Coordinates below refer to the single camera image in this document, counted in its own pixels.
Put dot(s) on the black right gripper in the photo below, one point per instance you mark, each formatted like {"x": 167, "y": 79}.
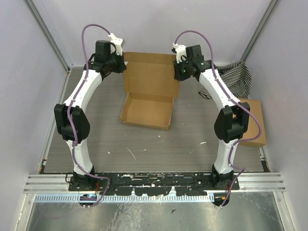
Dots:
{"x": 177, "y": 75}

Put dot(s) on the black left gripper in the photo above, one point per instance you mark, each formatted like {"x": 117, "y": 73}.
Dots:
{"x": 122, "y": 67}

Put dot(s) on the brown cardboard box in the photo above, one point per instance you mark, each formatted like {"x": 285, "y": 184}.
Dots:
{"x": 256, "y": 110}
{"x": 150, "y": 88}

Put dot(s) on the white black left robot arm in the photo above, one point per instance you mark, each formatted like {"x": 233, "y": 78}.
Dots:
{"x": 70, "y": 116}

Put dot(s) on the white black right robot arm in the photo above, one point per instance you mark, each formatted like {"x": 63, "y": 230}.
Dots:
{"x": 233, "y": 116}

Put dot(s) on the folded brown cardboard box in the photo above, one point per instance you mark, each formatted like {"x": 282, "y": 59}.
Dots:
{"x": 256, "y": 110}

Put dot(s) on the striped black white cloth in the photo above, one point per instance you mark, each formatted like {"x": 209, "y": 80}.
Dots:
{"x": 237, "y": 78}

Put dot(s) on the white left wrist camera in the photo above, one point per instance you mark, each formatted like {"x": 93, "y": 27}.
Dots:
{"x": 116, "y": 44}

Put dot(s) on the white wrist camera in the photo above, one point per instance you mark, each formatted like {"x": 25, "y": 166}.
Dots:
{"x": 116, "y": 44}
{"x": 180, "y": 52}

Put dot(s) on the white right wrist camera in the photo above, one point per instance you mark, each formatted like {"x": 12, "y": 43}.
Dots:
{"x": 180, "y": 52}

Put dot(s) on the left aluminium corner post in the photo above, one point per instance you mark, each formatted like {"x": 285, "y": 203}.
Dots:
{"x": 46, "y": 32}

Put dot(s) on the aluminium corner post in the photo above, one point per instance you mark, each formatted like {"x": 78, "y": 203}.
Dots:
{"x": 270, "y": 9}
{"x": 46, "y": 32}

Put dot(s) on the right aluminium corner post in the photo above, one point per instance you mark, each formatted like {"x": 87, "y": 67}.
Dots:
{"x": 270, "y": 9}

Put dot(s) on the aluminium front rail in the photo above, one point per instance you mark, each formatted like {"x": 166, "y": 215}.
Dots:
{"x": 251, "y": 181}

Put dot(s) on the slotted grey cable duct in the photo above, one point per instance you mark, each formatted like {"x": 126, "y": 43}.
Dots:
{"x": 92, "y": 198}

